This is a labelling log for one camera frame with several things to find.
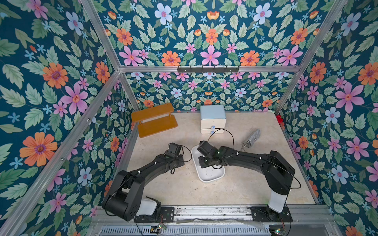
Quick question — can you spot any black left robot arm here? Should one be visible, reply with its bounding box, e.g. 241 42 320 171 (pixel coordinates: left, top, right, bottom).
102 143 185 221

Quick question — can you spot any white plastic storage tray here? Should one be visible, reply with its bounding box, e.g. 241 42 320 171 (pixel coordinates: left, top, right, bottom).
191 145 225 183

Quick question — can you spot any black hook rail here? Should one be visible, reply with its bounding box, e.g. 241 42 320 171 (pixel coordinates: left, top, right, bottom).
177 66 240 73

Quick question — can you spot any orange wooden shelf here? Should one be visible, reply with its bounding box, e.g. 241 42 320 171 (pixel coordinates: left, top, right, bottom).
132 103 178 138

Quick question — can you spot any grey-blue drawer cabinet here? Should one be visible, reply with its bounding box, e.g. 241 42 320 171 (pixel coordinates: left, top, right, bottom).
200 105 226 134

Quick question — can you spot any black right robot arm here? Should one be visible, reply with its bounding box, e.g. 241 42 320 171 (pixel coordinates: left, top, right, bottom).
197 141 295 213

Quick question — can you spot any red strawberry toy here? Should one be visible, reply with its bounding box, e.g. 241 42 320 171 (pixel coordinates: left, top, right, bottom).
276 115 284 124

